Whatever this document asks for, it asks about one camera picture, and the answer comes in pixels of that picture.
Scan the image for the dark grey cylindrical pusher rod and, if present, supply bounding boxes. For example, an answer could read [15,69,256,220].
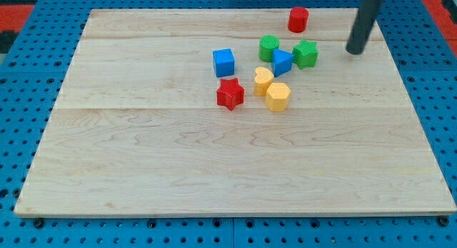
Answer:
[346,0,383,55]

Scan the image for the red cylinder block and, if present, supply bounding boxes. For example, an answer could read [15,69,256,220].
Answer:
[288,6,309,33]

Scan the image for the yellow heart block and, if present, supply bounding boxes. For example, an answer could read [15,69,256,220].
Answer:
[253,66,274,96]

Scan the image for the red star block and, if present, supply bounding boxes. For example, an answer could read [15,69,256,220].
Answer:
[216,78,245,111]

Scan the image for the blue triangle block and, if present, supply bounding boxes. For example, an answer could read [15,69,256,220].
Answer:
[271,49,294,77]

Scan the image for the wooden board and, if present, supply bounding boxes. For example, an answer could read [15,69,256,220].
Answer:
[14,9,456,219]

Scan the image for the green cylinder block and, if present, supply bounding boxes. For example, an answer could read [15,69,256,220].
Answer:
[258,35,280,62]

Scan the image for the green star block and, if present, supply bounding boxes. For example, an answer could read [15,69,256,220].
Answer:
[293,39,319,69]

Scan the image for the blue cube block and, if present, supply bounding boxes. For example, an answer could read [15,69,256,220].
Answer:
[212,49,235,77]

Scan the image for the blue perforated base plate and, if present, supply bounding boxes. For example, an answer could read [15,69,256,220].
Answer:
[1,0,456,247]

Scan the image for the yellow hexagon block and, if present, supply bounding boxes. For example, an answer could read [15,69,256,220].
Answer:
[265,82,291,112]

